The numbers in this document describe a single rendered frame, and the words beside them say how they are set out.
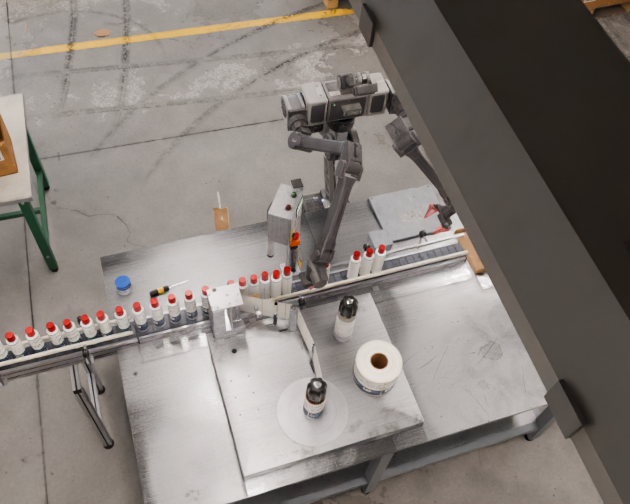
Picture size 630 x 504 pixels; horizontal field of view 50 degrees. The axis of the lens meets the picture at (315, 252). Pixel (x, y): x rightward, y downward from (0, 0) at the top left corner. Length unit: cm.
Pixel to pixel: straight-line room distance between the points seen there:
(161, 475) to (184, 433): 19
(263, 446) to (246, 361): 39
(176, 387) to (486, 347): 144
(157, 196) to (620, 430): 447
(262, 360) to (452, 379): 87
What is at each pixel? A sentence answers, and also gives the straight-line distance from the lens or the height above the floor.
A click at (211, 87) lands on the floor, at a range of 542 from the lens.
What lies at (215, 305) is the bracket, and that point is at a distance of 290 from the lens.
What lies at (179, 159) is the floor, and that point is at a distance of 492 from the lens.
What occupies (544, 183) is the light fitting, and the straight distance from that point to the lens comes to 38.
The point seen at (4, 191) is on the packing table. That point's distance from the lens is 393.
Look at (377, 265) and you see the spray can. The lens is 326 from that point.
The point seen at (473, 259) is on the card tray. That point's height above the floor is 83.
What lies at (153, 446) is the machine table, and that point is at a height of 83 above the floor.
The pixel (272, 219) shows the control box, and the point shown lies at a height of 144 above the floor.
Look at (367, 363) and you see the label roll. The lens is 294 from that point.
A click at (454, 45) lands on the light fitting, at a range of 45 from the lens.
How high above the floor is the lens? 367
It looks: 56 degrees down
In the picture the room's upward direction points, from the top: 7 degrees clockwise
